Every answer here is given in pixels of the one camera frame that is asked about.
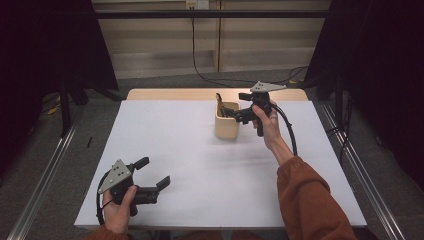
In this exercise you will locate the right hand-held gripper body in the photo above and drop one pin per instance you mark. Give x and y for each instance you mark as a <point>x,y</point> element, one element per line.
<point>260,100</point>

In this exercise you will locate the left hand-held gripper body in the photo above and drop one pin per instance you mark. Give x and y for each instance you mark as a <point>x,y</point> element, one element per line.
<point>115,175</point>

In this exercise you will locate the beige square cup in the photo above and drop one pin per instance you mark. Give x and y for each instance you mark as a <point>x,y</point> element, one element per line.
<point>225,130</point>

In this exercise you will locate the black brush with square head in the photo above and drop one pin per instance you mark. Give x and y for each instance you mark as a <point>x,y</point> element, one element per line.
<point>218,97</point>

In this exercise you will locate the person's right hand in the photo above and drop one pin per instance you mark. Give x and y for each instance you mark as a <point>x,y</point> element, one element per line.
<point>271,130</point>

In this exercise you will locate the person's left hand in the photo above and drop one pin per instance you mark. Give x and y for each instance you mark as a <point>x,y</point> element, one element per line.
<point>116,213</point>

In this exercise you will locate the white table board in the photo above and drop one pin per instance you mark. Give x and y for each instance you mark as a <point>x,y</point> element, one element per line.
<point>183,166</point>

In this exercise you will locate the small black stick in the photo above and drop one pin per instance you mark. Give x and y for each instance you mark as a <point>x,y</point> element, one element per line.
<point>89,142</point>

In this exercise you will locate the black metal stand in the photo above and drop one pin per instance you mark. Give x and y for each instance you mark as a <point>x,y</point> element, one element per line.
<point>65,110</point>
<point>339,100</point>

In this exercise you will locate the small yellow object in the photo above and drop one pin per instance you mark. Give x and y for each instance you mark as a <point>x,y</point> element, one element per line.
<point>53,110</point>

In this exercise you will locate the black horizontal bar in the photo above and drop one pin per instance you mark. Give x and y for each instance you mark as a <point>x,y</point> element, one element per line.
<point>150,14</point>

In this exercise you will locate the black curtain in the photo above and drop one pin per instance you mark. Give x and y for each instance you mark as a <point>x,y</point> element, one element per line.
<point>383,50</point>
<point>40,50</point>

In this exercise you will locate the metal floor rail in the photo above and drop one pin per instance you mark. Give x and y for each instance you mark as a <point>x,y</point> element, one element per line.
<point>378,200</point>
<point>39,190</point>

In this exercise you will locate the white wall outlet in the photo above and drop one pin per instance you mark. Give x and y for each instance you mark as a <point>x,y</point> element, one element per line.
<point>197,4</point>

